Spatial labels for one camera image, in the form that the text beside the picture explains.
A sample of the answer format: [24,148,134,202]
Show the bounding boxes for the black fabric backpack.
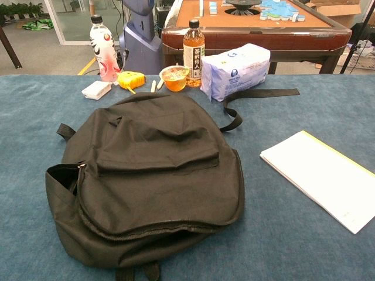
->
[45,88,301,281]

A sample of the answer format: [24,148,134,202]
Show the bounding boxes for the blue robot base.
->
[118,0,163,76]

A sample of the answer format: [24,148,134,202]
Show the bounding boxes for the green plastic snack wrapper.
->
[22,18,54,31]

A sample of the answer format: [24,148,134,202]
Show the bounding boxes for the orange jelly cup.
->
[159,66,190,92]

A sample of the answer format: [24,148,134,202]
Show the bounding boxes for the white tissue pack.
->
[200,43,271,102]

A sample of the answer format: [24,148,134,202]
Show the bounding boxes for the yellow tape measure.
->
[117,71,146,94]

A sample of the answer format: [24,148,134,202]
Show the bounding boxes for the brown tea bottle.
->
[183,19,206,88]

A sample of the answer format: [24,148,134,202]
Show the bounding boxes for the small white box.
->
[81,81,113,101]

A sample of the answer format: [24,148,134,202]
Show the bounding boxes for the brown mahjong table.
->
[161,0,352,74]

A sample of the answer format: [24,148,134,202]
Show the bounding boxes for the white pink drink bottle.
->
[89,14,121,83]

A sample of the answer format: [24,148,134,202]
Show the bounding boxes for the white yellow-edged booklet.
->
[260,130,375,235]

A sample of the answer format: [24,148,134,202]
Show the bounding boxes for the blue table mat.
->
[0,74,375,281]

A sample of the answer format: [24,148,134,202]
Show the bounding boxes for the blue mahjong tile pile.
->
[260,0,306,23]

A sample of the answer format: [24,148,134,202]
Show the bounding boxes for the black tripod stand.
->
[339,0,375,74]

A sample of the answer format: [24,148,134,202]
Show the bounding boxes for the white plastic basket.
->
[336,39,375,71]

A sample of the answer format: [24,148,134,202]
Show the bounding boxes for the dark wooden table leg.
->
[0,26,23,70]

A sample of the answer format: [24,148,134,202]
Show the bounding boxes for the cardboard box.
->
[304,0,370,28]

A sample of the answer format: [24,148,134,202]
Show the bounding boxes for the green potted plants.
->
[0,2,45,19]

